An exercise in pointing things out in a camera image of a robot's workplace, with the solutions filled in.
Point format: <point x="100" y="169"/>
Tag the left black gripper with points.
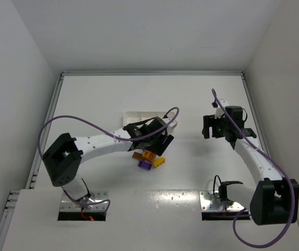
<point x="163" y="144"/>

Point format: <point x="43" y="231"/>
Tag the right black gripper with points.
<point x="206" y="125"/>

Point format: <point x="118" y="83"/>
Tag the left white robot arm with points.
<point x="65" y="155"/>

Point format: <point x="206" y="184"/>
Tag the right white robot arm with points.
<point x="272" y="201"/>

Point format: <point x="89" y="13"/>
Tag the yellow lego brick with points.
<point x="158" y="162"/>

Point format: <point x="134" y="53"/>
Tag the orange curved lego brick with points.
<point x="149" y="156"/>

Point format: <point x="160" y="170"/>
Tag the purple lego brick front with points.
<point x="145" y="165"/>

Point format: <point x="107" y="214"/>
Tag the brown flat lego brick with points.
<point x="137" y="156"/>

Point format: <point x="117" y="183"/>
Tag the white three-compartment tray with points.
<point x="138" y="116"/>

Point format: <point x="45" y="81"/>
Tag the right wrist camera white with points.
<point x="220" y="107"/>

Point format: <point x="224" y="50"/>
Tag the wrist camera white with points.
<point x="171" y="124"/>
<point x="220" y="107"/>

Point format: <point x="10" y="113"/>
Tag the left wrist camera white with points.
<point x="171" y="124"/>

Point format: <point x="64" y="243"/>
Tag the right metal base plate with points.
<point x="213" y="209"/>

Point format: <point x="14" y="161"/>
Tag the metal base plate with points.
<point x="95" y="211"/>
<point x="213" y="209"/>

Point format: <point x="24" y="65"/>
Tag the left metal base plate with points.
<point x="95" y="211"/>

